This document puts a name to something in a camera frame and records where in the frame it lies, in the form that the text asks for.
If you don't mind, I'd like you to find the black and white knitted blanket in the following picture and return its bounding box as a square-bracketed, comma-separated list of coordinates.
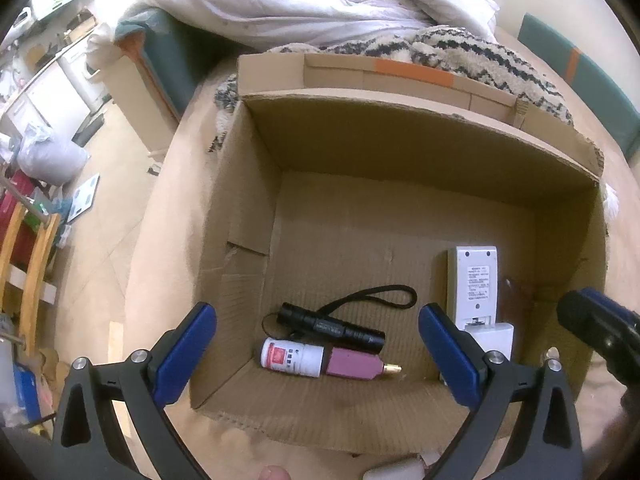
[210, 25, 621, 223]

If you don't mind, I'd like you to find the white remote control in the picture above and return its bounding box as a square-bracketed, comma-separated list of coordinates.
[440, 246, 516, 386]

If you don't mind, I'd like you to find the white kitchen cabinet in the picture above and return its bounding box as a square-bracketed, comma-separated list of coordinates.
[5, 67, 96, 141]

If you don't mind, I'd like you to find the white duvet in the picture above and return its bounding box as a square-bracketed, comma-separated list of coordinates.
[87, 0, 501, 53]

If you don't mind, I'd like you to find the teal cushion with orange stripe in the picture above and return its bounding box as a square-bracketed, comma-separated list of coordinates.
[115, 7, 221, 121]
[517, 12, 640, 158]

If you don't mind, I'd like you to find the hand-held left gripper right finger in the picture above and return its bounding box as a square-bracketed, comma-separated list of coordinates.
[418, 303, 583, 480]

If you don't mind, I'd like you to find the black flashlight with strap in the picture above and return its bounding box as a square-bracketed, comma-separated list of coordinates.
[262, 285, 418, 353]

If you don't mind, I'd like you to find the wooden chair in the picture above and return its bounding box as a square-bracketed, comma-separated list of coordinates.
[0, 200, 63, 356]

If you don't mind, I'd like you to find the red bag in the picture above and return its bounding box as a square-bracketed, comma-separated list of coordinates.
[0, 172, 36, 266]

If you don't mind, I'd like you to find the grey plastic bag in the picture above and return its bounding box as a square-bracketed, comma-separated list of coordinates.
[17, 132, 91, 183]

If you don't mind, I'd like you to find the pink perfume bottle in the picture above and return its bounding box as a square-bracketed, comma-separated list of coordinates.
[320, 346, 405, 381]

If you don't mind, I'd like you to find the small white bottle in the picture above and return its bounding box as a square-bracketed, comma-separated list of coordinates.
[260, 337, 326, 378]

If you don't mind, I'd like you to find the white bathroom scale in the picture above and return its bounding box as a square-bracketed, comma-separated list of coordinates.
[67, 172, 101, 222]

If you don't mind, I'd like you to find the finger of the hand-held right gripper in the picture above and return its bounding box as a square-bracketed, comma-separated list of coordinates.
[556, 292, 640, 356]
[580, 287, 640, 331]

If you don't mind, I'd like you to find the beige bed frame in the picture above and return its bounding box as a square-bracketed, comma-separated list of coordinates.
[100, 55, 181, 161]

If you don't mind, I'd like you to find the brown cardboard box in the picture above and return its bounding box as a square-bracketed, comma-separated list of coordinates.
[190, 52, 608, 453]

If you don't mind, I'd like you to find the white earbuds case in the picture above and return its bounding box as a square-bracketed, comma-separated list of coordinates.
[362, 462, 426, 480]

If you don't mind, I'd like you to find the person's leg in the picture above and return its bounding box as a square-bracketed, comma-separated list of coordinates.
[0, 425, 61, 480]

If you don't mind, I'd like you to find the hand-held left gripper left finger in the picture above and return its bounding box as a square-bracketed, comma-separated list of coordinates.
[50, 302, 218, 480]

